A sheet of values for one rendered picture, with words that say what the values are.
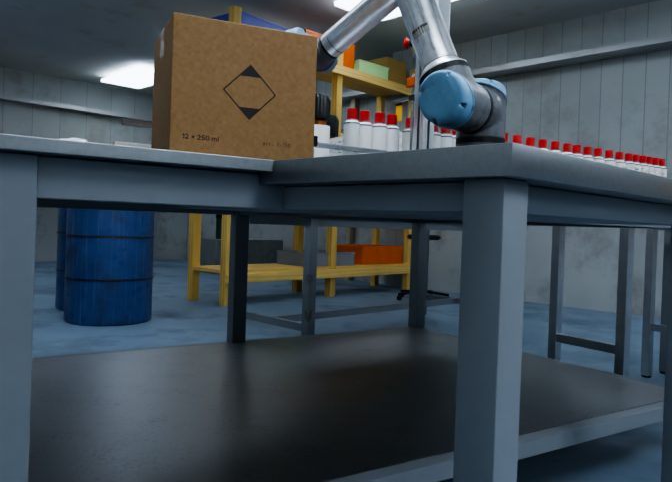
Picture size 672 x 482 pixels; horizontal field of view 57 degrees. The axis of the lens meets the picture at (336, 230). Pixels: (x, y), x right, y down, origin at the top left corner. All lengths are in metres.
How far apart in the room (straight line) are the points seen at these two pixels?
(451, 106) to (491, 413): 0.74
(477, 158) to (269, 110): 0.61
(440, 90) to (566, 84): 5.29
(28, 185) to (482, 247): 0.63
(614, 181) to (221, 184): 0.62
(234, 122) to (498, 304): 0.69
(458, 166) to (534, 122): 5.93
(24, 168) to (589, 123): 5.87
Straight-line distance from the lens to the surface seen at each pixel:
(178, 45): 1.27
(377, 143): 1.97
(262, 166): 1.04
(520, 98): 6.84
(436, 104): 1.38
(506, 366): 0.82
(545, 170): 0.83
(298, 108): 1.32
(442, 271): 7.19
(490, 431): 0.82
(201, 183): 1.04
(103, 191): 1.00
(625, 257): 2.72
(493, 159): 0.77
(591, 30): 6.67
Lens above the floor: 0.73
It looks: 1 degrees down
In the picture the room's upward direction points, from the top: 2 degrees clockwise
